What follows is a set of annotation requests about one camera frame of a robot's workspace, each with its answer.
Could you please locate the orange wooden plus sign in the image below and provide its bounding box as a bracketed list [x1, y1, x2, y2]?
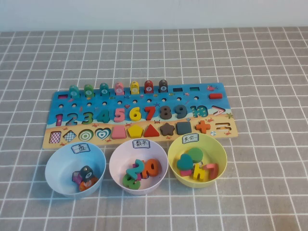
[195, 120, 211, 134]

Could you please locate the red wooden triangle piece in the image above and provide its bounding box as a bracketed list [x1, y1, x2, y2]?
[143, 124, 161, 138]

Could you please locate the brown wooden star piece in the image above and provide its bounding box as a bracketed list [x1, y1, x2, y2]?
[159, 122, 176, 137]

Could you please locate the colourful wooden number puzzle board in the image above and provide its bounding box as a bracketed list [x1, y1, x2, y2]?
[42, 82, 238, 150]

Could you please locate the yellow wooden pentagon piece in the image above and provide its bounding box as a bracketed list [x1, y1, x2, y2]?
[127, 125, 144, 139]

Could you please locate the dark grey wooden square piece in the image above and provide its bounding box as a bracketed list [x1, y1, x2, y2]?
[176, 121, 193, 135]

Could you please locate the pink wooden trapezoid piece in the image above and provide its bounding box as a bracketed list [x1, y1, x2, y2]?
[111, 126, 128, 140]

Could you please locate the pale pink plastic bowl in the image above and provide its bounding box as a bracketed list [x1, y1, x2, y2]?
[109, 139, 169, 196]

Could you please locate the green wooden circle piece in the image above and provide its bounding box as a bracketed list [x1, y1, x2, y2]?
[187, 147, 203, 164]

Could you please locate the yellow plastic bowl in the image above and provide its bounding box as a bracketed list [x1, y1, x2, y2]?
[167, 133, 228, 189]

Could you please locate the light blue plastic bowl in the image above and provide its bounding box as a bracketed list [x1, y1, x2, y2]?
[45, 141, 107, 199]

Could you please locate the red wooden numeral 7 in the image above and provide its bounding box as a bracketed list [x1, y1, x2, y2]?
[144, 106, 159, 121]

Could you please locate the brown wooden numeral 8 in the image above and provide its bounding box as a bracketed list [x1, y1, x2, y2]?
[160, 105, 175, 120]

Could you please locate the yellow wooden numeral 6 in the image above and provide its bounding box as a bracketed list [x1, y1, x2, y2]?
[129, 106, 144, 122]

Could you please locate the red wooden fish number 7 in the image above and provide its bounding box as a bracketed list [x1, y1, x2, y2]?
[143, 79, 154, 94]

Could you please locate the brown wooden fish number 8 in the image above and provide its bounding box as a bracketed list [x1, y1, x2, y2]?
[158, 79, 169, 94]

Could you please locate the dark grey wooden numeral 9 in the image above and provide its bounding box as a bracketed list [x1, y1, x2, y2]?
[175, 104, 189, 119]

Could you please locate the yellow wooden fish number 6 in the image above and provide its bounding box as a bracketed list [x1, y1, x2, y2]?
[129, 80, 140, 95]

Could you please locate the pink wooden numeral 5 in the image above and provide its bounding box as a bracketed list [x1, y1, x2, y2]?
[114, 107, 128, 123]

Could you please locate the pink wooden fish number 5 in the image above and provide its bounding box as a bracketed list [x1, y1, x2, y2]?
[114, 82, 125, 96]

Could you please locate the teal wooden numeral 4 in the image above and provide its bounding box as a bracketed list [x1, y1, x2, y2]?
[97, 109, 113, 123]

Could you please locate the grey white checked tablecloth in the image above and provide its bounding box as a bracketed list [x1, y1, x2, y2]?
[0, 26, 308, 231]

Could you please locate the teal wooden fish number 4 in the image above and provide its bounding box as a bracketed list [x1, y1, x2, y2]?
[99, 82, 110, 97]

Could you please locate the orange wooden numeral 10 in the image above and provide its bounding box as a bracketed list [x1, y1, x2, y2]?
[141, 158, 162, 178]

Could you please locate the green wooden fish number 3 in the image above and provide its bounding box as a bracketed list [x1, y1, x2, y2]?
[83, 83, 95, 98]

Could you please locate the green wooden numeral 3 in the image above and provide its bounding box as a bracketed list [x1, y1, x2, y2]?
[122, 173, 141, 190]

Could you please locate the yellow wooden equals sign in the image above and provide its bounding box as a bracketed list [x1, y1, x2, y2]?
[192, 162, 209, 181]

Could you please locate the teal wooden fish number 2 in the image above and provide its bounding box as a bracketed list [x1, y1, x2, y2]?
[68, 84, 81, 99]

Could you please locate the dark wooden fish number 9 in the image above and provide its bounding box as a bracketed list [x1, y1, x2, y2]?
[79, 165, 94, 181]

